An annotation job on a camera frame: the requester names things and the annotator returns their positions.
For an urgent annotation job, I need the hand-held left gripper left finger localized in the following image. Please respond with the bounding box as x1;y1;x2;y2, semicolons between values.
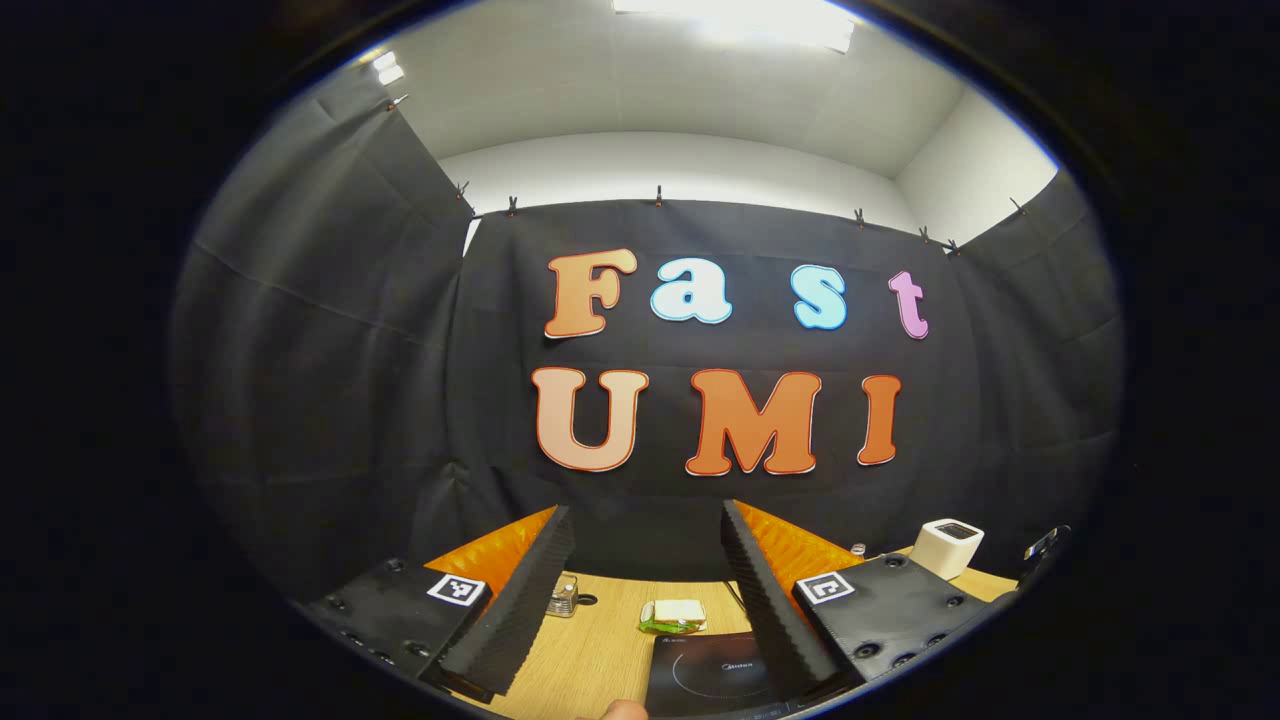
290;505;578;704

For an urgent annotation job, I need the white toaster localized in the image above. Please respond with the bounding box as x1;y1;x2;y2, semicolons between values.
910;518;986;581

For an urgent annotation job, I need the sandwich with lettuce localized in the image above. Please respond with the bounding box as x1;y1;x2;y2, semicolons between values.
639;599;708;636

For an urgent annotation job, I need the black backdrop cloth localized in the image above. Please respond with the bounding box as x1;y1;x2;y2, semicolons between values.
168;60;1126;606

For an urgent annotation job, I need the row of black cloth clips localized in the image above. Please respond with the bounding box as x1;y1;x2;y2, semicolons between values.
388;93;1026;256

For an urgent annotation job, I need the black induction cooktop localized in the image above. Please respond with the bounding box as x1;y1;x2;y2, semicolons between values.
645;630;801;718

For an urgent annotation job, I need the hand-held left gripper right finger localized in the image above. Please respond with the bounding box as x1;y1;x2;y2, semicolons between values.
722;500;1013;701

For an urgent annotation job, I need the ceiling light panel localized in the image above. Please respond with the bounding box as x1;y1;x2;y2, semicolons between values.
612;0;859;53

